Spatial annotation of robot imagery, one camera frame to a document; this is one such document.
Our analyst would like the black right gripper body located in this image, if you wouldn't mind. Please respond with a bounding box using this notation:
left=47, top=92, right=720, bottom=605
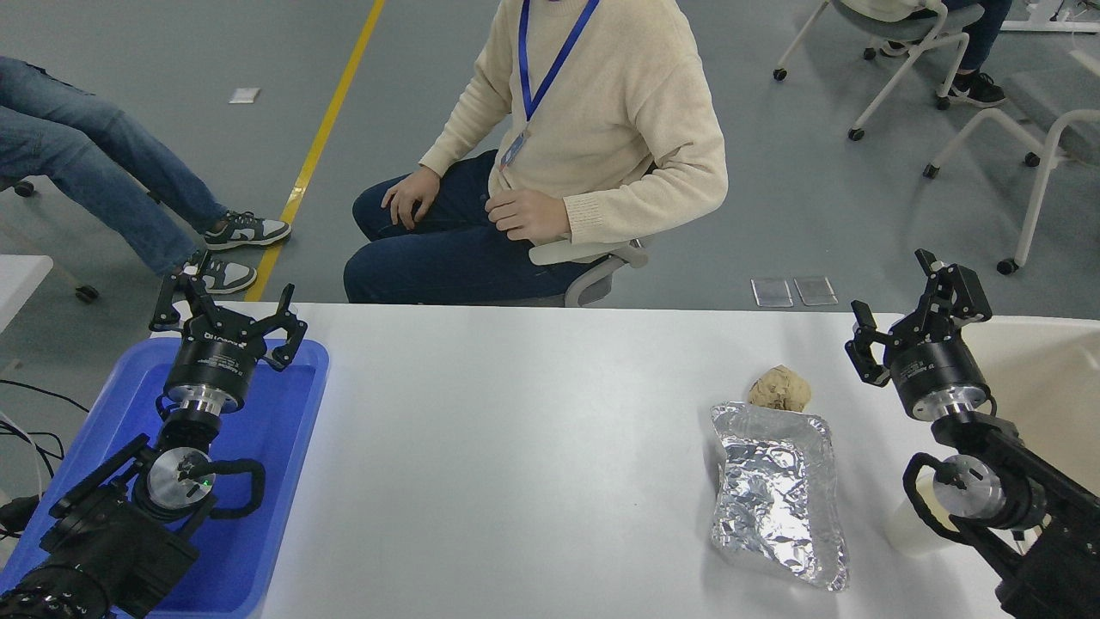
left=885, top=327, right=991, bottom=412

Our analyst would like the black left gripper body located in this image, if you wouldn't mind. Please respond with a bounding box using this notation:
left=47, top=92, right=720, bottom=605
left=163, top=318, right=261, bottom=405

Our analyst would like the white paper cup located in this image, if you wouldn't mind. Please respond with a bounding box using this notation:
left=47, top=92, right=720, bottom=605
left=885, top=469, right=959, bottom=558

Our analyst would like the lanyard person's right hand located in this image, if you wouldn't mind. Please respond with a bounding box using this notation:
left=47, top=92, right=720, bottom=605
left=382, top=166, right=442, bottom=230

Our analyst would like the lanyard person's left hand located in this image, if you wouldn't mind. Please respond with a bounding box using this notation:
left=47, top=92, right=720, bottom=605
left=486, top=189, right=571, bottom=243

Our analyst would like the crumpled tan paper ball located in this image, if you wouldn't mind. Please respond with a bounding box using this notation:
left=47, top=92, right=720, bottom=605
left=748, top=365, right=812, bottom=414

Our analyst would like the blue plastic tray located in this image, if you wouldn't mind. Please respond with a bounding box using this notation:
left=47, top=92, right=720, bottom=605
left=0, top=337, right=330, bottom=619

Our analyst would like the large pale bin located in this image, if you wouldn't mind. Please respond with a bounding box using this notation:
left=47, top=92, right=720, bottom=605
left=958, top=316, right=1100, bottom=495

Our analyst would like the small white table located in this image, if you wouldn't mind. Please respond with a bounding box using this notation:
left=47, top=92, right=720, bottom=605
left=0, top=255, right=54, bottom=334

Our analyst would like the crumpled silver foil tray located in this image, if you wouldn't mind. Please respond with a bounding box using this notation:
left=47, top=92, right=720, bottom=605
left=710, top=401, right=851, bottom=592

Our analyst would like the white furniture base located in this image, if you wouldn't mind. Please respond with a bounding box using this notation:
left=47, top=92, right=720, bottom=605
left=1001, top=0, right=1100, bottom=34

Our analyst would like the grey office chair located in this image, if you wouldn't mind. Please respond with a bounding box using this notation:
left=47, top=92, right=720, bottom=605
left=481, top=239, right=650, bottom=309

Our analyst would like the black cable with plug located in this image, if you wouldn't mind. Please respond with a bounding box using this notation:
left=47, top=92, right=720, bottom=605
left=0, top=378, right=91, bottom=536

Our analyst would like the blue lanyard with badge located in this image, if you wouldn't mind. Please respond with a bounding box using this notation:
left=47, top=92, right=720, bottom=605
left=500, top=0, right=600, bottom=170

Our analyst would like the person with lanyard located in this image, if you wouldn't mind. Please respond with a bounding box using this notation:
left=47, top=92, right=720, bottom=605
left=343, top=0, right=730, bottom=304

